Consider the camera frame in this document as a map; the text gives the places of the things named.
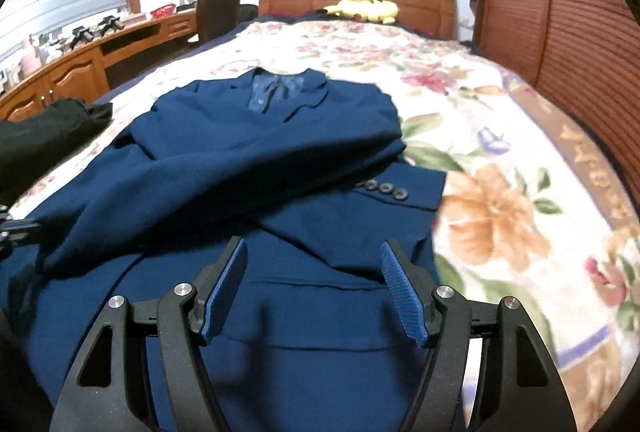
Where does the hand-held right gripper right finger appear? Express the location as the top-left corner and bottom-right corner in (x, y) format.
(379, 239), (576, 432)

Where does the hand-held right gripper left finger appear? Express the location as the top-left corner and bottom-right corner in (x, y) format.
(50, 237), (249, 432)

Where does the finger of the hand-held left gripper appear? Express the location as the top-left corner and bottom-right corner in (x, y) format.
(0, 219), (43, 247)

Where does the navy blue suit jacket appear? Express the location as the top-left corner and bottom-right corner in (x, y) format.
(7, 68), (468, 432)

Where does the black cloth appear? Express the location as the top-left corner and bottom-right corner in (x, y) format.
(0, 98), (113, 203)

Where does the wooden desk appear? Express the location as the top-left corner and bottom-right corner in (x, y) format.
(0, 9), (201, 123)

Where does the pink vase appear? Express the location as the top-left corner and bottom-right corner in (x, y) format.
(20, 36), (42, 75)

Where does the floral blanket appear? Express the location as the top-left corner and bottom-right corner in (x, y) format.
(10, 19), (640, 418)

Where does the dark wooden chair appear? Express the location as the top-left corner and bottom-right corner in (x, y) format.
(192, 0), (245, 47)

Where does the yellow plush toy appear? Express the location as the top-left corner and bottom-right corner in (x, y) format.
(322, 0), (398, 23)

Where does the wooden louvered wardrobe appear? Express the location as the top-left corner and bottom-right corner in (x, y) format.
(470, 0), (640, 223)

